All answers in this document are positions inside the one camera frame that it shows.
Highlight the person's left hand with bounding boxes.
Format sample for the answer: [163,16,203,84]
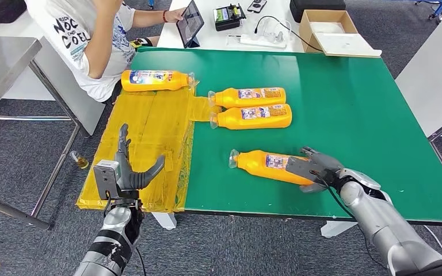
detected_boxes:
[165,6,188,22]

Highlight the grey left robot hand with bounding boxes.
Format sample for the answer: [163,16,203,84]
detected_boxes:
[114,122,166,191]

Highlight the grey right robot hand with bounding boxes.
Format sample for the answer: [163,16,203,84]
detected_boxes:
[300,146,346,194]

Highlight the black tablet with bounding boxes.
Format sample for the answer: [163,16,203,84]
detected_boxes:
[176,0,205,49]

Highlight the orange detergent bottle clear cap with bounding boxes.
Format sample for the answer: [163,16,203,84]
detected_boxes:
[208,87,287,109]
[209,103,294,131]
[228,148,317,187]
[120,70,196,93]

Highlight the small glass bottle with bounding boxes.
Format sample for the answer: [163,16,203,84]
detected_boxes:
[69,150,90,170]

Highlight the white table foot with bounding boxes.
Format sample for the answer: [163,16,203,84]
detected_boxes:
[320,221,353,239]
[152,212,177,231]

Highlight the black device green label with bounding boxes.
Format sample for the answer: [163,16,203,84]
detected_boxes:
[212,3,247,32]

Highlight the yellow taped plastic sheet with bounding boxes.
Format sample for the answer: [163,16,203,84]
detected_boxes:
[76,85,224,213]

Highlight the white power strip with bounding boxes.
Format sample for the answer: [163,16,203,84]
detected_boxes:
[226,33,288,50]

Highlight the clear plastic bag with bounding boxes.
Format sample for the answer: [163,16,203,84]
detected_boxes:
[258,17,294,43]

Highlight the person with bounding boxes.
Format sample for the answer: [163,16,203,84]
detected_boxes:
[24,0,188,103]

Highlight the white flat board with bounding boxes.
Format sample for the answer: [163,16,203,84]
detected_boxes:
[314,32,383,59]

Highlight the white desk with side panel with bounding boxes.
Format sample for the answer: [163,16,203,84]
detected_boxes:
[0,0,108,137]

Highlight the open cardboard box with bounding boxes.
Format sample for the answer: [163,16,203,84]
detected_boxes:
[299,10,359,54]

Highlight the white table metal legs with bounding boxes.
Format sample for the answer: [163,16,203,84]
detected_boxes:
[394,5,442,206]

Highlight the white foam pad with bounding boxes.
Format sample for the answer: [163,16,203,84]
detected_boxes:
[309,21,347,35]

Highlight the black case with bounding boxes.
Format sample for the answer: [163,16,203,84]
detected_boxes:
[289,0,347,24]

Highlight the black bag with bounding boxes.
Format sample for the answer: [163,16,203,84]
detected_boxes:
[0,0,28,25]

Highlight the steel table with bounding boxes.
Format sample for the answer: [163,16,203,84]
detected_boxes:
[0,35,82,231]

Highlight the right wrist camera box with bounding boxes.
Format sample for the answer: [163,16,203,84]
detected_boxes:
[285,156,323,183]

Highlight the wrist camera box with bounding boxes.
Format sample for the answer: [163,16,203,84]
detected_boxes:
[285,156,323,183]
[93,160,121,201]

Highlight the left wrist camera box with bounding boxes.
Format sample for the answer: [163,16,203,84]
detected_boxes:
[93,160,121,201]

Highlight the black cable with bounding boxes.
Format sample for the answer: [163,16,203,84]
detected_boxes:
[254,15,324,53]

